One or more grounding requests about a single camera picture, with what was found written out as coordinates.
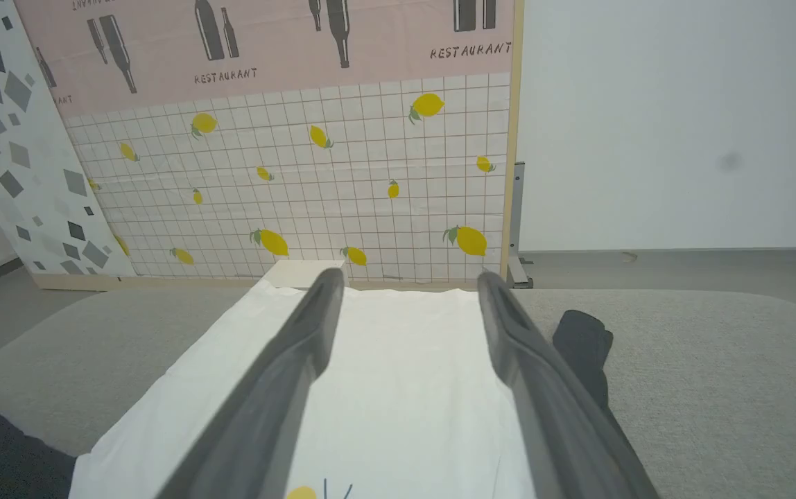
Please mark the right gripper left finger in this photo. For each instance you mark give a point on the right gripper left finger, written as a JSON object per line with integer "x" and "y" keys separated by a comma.
{"x": 266, "y": 409}

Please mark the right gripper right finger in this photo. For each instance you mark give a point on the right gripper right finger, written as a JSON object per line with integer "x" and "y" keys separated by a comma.
{"x": 550, "y": 416}

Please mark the grey fabric covered work surface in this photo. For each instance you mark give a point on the grey fabric covered work surface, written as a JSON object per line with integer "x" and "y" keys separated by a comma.
{"x": 717, "y": 381}

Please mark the grey metal partition foot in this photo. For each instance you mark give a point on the grey metal partition foot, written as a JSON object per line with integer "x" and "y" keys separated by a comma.
{"x": 517, "y": 222}

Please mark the white panel grey geometric shapes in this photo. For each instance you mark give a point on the white panel grey geometric shapes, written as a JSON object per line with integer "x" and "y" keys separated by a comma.
{"x": 16, "y": 138}

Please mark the lemon print partition wooden frame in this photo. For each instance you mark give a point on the lemon print partition wooden frame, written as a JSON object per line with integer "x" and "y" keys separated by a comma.
{"x": 342, "y": 173}

